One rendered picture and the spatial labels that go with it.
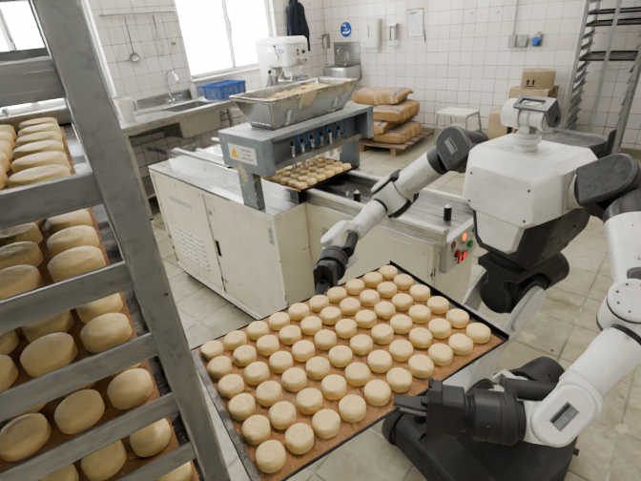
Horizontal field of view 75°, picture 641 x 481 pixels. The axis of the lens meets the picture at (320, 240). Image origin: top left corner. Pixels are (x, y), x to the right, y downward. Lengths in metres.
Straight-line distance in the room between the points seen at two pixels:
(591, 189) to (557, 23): 4.46
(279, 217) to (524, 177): 1.13
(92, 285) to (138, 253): 0.06
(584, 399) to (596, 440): 1.35
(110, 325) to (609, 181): 0.93
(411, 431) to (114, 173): 1.56
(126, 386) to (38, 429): 0.09
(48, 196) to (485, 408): 0.71
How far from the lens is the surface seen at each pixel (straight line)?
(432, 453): 1.74
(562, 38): 5.43
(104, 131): 0.37
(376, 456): 1.95
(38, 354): 0.54
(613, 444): 2.21
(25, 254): 0.54
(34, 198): 0.41
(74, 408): 0.59
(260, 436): 0.82
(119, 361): 0.50
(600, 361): 0.89
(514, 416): 0.83
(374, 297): 1.07
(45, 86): 0.40
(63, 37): 0.37
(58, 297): 0.45
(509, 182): 1.09
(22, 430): 0.60
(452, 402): 0.82
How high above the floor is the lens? 1.62
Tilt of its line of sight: 29 degrees down
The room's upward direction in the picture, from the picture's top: 5 degrees counter-clockwise
